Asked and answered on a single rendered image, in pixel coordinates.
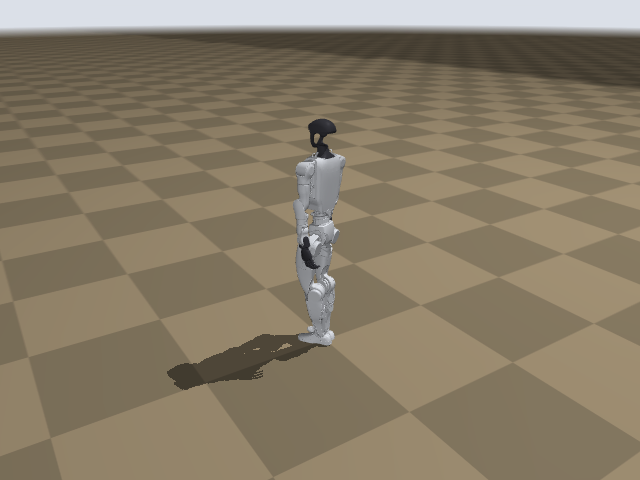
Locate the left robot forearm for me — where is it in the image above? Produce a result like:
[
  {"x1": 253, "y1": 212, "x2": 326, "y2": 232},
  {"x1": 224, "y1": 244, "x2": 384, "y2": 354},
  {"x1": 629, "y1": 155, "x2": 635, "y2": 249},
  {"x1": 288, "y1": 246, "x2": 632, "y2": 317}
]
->
[{"x1": 293, "y1": 200, "x2": 310, "y2": 245}]

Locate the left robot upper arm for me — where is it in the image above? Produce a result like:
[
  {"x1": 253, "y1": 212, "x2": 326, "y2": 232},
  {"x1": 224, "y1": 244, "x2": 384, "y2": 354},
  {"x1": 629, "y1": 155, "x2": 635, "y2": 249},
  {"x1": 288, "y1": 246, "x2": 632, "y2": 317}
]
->
[{"x1": 293, "y1": 160, "x2": 315, "y2": 210}]

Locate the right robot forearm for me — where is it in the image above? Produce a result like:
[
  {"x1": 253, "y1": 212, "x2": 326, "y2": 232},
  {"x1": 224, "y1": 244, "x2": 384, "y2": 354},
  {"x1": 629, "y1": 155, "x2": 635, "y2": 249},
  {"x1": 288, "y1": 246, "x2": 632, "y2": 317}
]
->
[{"x1": 324, "y1": 195, "x2": 339, "y2": 220}]

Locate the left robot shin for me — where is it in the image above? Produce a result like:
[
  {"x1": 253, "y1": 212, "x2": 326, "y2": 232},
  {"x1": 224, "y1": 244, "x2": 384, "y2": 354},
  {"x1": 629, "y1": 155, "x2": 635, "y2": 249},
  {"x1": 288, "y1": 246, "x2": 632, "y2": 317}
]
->
[{"x1": 304, "y1": 289, "x2": 325, "y2": 337}]

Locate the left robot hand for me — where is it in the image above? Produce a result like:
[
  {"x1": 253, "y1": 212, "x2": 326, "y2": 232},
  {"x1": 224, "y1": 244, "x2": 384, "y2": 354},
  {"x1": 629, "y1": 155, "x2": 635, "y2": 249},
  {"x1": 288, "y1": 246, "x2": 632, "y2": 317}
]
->
[{"x1": 299, "y1": 236, "x2": 320, "y2": 269}]

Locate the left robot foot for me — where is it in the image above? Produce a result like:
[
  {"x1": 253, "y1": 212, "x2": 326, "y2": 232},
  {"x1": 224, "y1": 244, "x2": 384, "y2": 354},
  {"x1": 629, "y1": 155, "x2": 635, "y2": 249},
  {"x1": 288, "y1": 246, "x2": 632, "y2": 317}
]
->
[{"x1": 298, "y1": 331, "x2": 332, "y2": 345}]

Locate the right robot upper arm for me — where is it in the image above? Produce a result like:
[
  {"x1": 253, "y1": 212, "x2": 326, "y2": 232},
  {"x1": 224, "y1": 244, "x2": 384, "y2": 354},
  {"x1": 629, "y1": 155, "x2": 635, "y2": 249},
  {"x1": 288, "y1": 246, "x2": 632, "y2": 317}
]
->
[{"x1": 337, "y1": 154, "x2": 346, "y2": 195}]

